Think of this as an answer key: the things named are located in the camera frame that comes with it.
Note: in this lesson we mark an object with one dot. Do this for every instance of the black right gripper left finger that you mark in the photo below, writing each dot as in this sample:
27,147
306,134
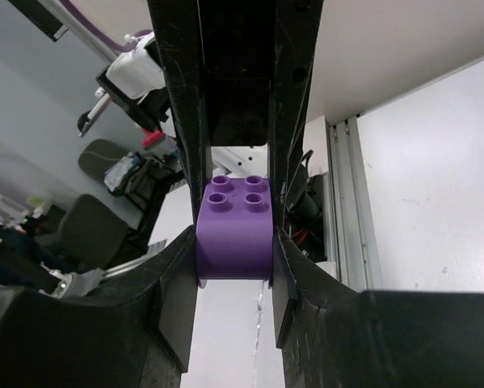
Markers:
134,331

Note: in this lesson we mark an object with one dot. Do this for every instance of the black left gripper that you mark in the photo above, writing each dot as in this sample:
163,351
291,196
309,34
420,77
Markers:
237,42

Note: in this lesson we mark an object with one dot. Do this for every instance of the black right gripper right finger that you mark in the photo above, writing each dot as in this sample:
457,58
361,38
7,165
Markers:
332,336

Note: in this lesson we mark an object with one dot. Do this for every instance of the purple rounded lego brick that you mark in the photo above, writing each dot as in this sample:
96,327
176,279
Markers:
234,230

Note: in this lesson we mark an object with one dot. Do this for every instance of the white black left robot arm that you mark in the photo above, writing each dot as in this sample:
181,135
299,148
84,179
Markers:
241,161

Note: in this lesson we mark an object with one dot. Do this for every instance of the grey office chair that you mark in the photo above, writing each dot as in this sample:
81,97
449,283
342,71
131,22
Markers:
92,233

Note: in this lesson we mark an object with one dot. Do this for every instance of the aluminium table edge rail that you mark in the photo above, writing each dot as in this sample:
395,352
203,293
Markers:
350,240

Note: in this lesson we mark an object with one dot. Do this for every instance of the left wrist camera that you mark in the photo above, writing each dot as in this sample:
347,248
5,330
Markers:
135,81

